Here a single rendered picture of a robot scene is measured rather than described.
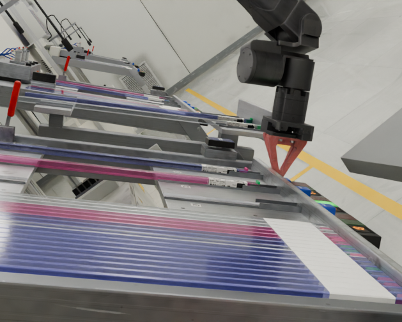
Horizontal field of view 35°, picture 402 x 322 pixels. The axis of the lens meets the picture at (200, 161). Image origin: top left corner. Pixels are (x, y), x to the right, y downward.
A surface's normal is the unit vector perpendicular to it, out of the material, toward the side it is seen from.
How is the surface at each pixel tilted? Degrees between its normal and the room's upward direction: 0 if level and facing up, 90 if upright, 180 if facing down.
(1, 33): 90
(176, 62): 90
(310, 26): 87
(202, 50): 90
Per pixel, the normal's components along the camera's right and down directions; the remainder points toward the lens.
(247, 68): -0.91, -0.07
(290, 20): 0.41, -0.08
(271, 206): 0.14, 0.18
